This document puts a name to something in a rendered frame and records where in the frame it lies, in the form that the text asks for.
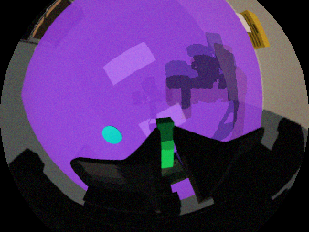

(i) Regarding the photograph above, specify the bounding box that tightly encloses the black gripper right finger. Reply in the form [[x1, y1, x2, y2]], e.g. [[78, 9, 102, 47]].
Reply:
[[173, 127, 265, 204]]

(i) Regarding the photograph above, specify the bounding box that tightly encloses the cyan circle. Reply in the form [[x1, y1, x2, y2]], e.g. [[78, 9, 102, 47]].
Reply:
[[102, 126, 122, 144]]

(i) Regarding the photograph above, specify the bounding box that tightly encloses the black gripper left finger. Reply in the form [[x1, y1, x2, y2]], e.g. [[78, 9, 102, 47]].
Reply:
[[70, 128, 162, 213]]

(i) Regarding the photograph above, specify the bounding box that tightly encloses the green rectangular post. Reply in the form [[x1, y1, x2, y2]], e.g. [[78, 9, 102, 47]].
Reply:
[[155, 117, 176, 168]]

